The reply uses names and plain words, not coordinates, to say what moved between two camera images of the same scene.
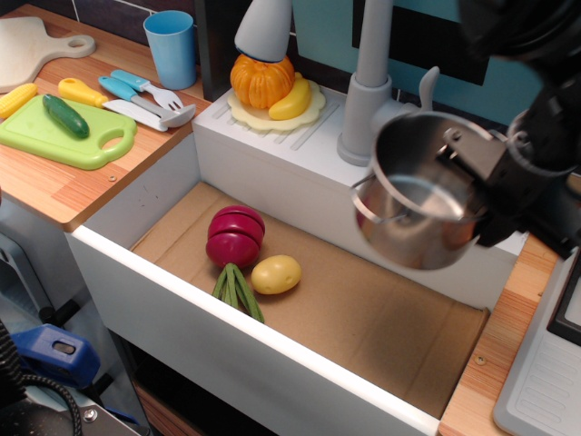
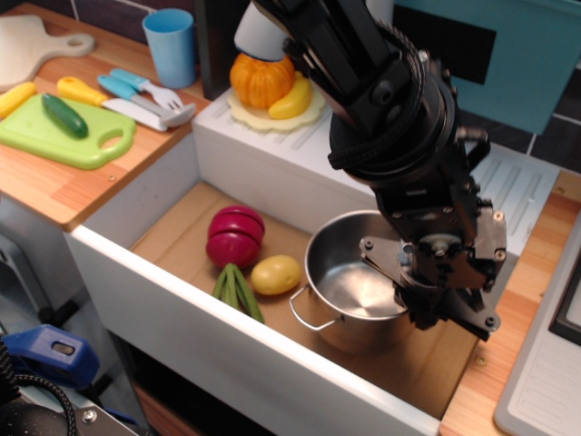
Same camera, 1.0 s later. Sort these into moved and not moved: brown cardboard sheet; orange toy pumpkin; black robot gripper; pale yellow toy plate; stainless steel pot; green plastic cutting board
Moved: stainless steel pot; black robot gripper
Not moved: orange toy pumpkin; brown cardboard sheet; pale yellow toy plate; green plastic cutting board
